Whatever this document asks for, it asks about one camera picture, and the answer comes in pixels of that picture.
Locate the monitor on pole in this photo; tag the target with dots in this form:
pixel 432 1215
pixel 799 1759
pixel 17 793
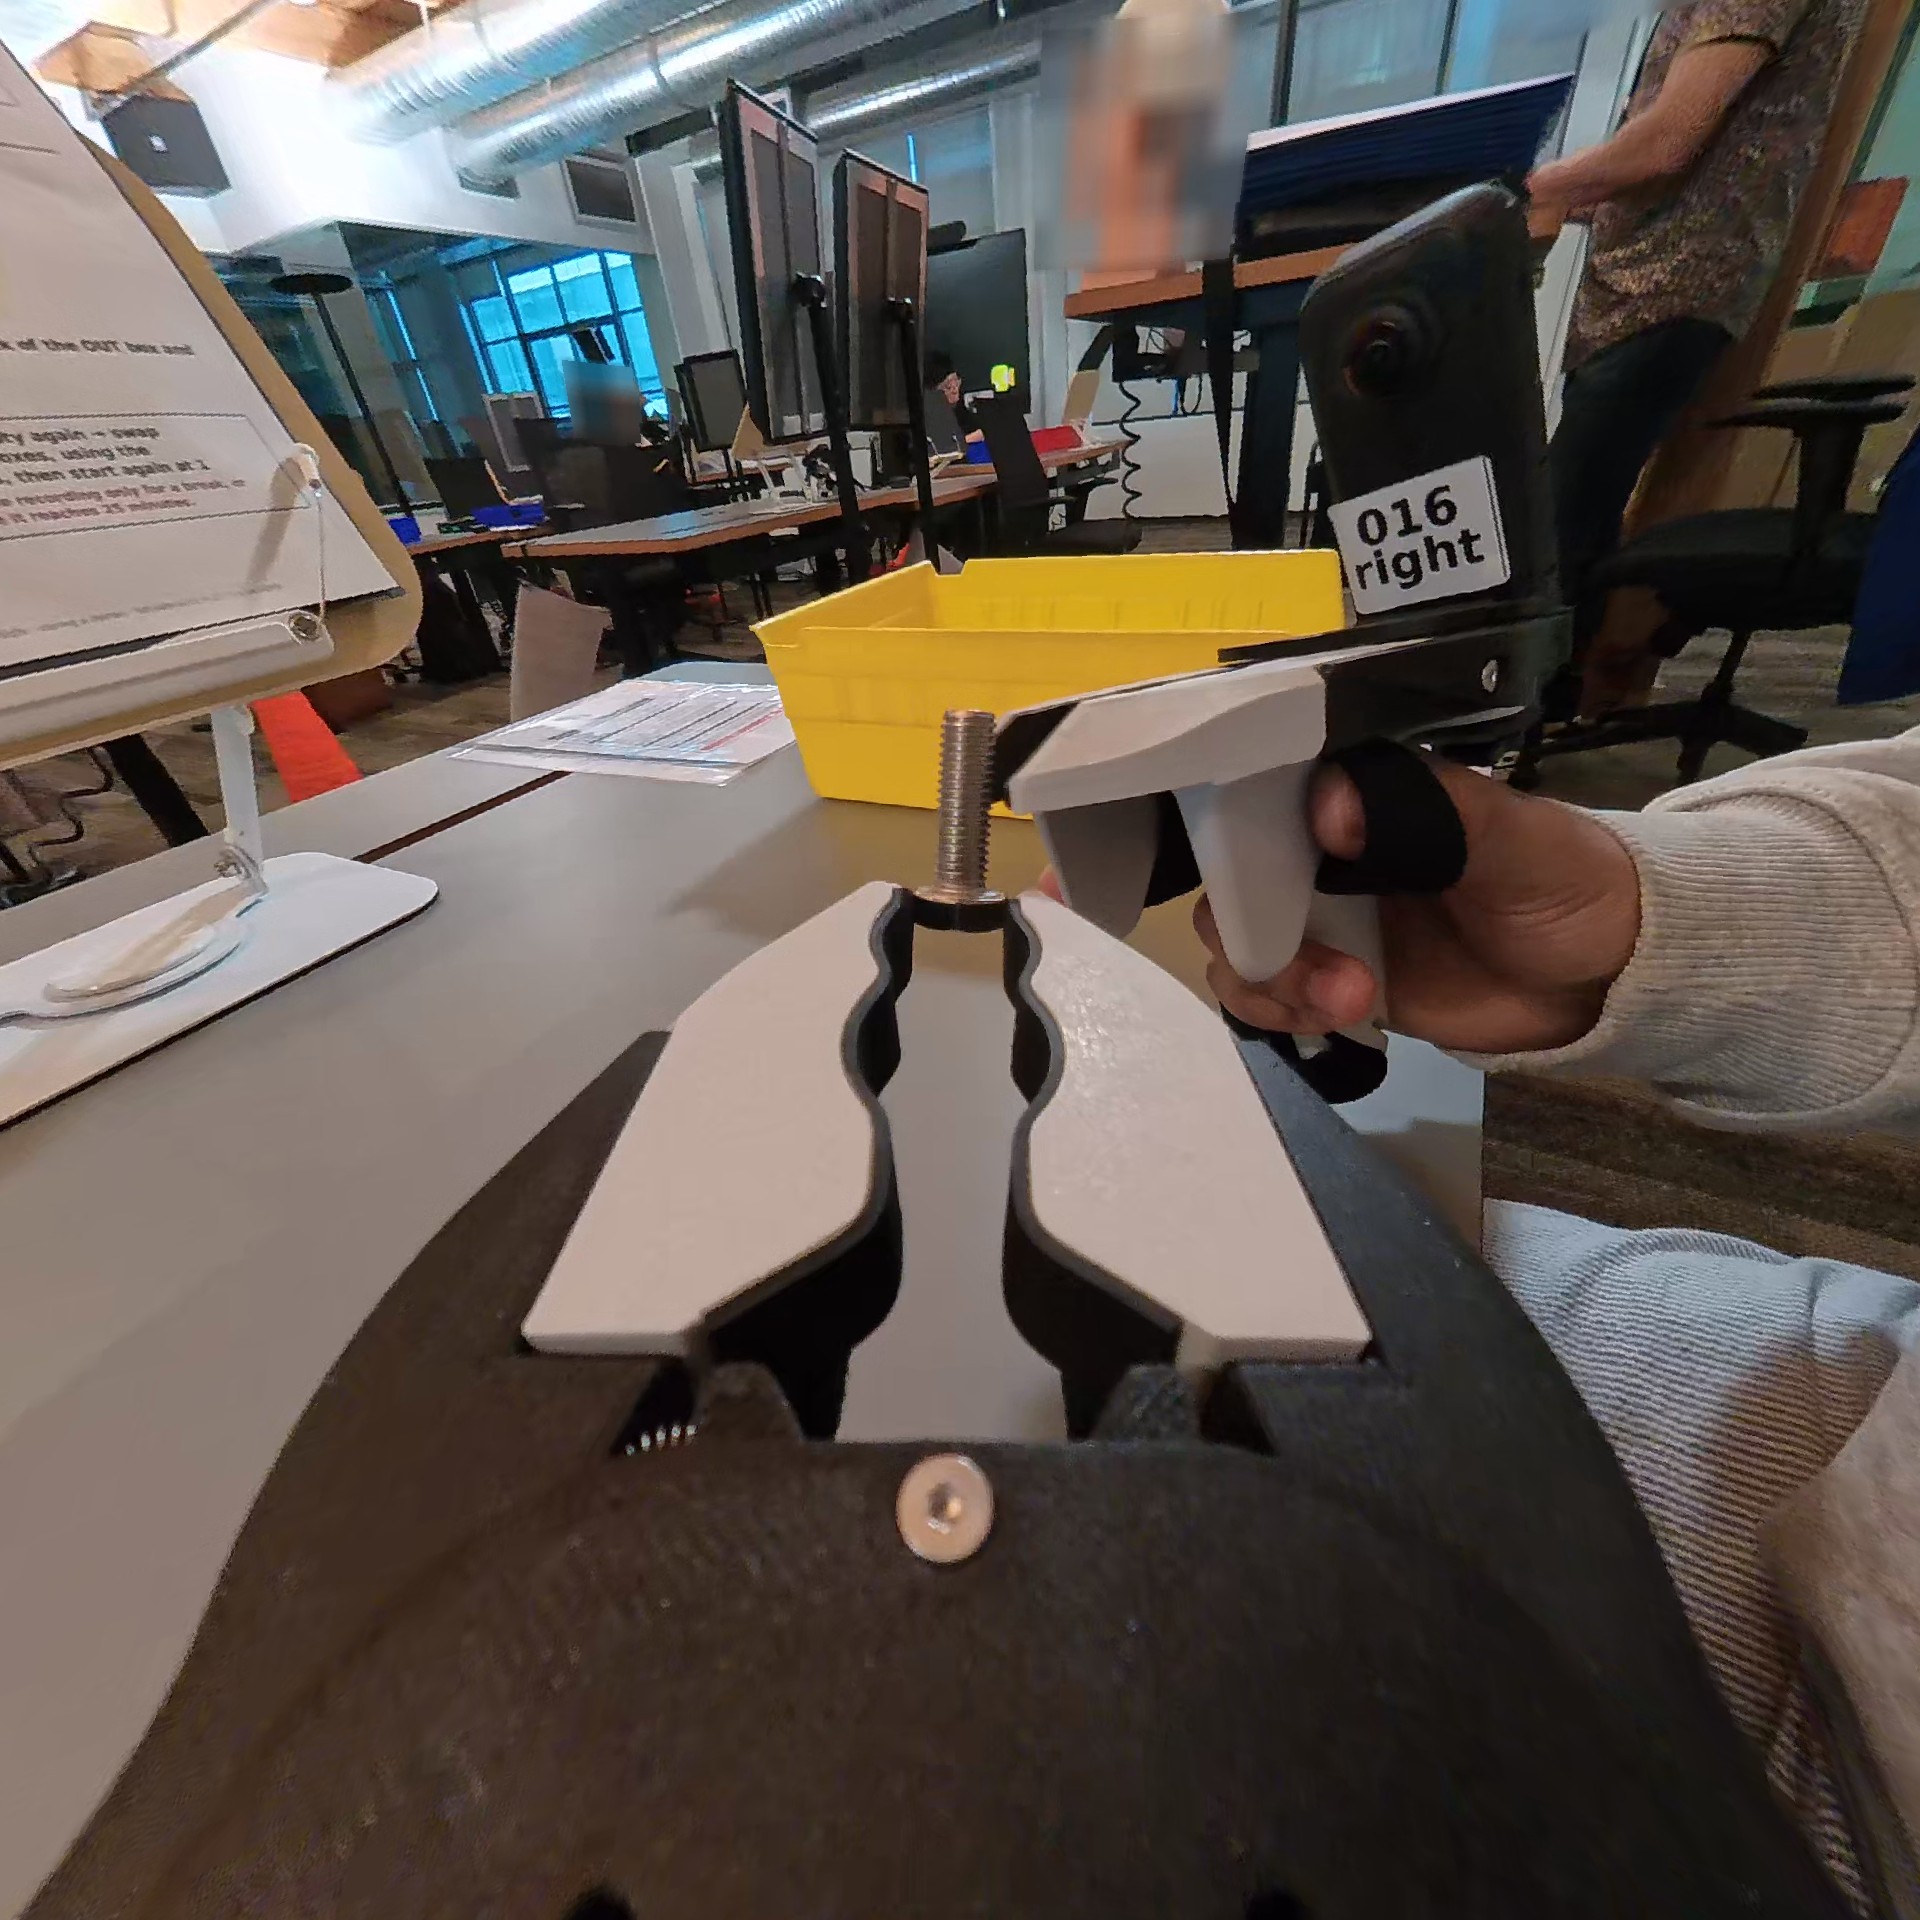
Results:
pixel 774 255
pixel 878 285

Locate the grey board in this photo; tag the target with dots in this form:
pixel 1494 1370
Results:
pixel 559 651

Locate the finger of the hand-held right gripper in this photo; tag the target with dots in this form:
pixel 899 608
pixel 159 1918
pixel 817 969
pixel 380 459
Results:
pixel 1171 743
pixel 1102 870

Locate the printed instruction sheet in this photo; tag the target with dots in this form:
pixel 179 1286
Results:
pixel 119 495

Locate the black floor lamp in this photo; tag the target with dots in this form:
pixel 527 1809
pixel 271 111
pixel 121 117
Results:
pixel 312 285

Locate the yellow plastic bin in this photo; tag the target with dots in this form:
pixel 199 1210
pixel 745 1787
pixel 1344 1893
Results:
pixel 902 705

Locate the black ceiling speaker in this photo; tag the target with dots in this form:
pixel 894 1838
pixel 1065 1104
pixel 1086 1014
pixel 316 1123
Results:
pixel 167 147

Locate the person's right hand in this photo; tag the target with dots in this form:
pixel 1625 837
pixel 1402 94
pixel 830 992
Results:
pixel 1529 930

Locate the grey desk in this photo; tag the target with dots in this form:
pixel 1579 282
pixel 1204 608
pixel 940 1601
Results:
pixel 450 1019

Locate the blue jacket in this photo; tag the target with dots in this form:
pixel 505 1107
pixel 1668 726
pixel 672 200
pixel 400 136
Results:
pixel 1881 600

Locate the laminated paper sheet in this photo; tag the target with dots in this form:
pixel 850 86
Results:
pixel 644 727

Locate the person's right forearm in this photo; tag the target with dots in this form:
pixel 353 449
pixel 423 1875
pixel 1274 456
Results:
pixel 1785 930

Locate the steel bolt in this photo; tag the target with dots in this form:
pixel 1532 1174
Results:
pixel 968 809

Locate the black monitor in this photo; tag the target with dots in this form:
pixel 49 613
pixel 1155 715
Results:
pixel 984 301

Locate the person's striped shirt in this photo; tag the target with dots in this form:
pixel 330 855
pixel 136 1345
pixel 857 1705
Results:
pixel 1680 1381

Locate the silver ventilation duct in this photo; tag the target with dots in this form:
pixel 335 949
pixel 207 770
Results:
pixel 675 77

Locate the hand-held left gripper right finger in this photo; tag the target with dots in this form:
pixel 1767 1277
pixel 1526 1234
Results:
pixel 1185 1184

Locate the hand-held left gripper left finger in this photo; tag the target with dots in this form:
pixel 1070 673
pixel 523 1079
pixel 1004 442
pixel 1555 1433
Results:
pixel 720 1171

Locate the black office chair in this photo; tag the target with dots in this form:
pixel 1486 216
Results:
pixel 1723 569
pixel 1035 465

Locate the long office desk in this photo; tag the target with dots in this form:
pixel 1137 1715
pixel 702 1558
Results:
pixel 720 525

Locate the standing desk with orange top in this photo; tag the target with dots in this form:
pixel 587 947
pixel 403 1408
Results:
pixel 1155 293

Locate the white document stand with board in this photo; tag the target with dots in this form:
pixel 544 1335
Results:
pixel 300 914

